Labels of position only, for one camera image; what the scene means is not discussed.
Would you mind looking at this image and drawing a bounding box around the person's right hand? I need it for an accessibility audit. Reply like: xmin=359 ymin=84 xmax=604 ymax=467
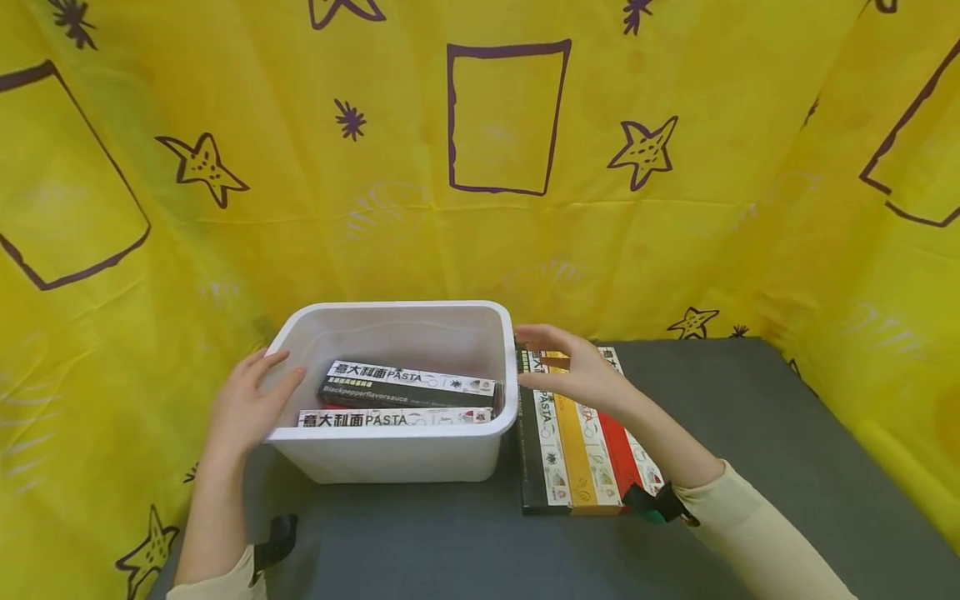
xmin=513 ymin=324 xmax=639 ymax=421

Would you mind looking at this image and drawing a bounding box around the person's left hand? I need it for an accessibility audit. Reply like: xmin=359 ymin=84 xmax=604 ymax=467
xmin=206 ymin=347 xmax=308 ymax=460

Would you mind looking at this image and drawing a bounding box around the person's left forearm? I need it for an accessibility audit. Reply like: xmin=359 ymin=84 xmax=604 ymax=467
xmin=165 ymin=437 xmax=273 ymax=600

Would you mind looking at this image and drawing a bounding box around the person's right forearm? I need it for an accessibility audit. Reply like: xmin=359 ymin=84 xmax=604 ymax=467
xmin=616 ymin=398 xmax=858 ymax=600

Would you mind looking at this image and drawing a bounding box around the black pasta box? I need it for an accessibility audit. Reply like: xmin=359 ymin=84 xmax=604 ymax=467
xmin=515 ymin=344 xmax=573 ymax=517
xmin=315 ymin=359 xmax=503 ymax=410

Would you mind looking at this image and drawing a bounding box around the yellow pasta box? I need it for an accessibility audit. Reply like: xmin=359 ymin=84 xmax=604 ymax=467
xmin=542 ymin=350 xmax=624 ymax=514

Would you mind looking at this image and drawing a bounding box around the white-faced pasta box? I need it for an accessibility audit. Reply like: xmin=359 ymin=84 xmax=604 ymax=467
xmin=295 ymin=407 xmax=497 ymax=429

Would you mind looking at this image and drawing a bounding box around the red pasta box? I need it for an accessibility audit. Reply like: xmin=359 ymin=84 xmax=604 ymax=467
xmin=596 ymin=346 xmax=669 ymax=503

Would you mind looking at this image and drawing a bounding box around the white plastic bin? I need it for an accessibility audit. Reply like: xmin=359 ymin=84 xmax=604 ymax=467
xmin=263 ymin=301 xmax=520 ymax=485

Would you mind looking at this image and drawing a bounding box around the black wrist band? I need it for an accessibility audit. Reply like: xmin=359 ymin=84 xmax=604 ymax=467
xmin=622 ymin=481 xmax=701 ymax=527
xmin=250 ymin=513 xmax=300 ymax=586

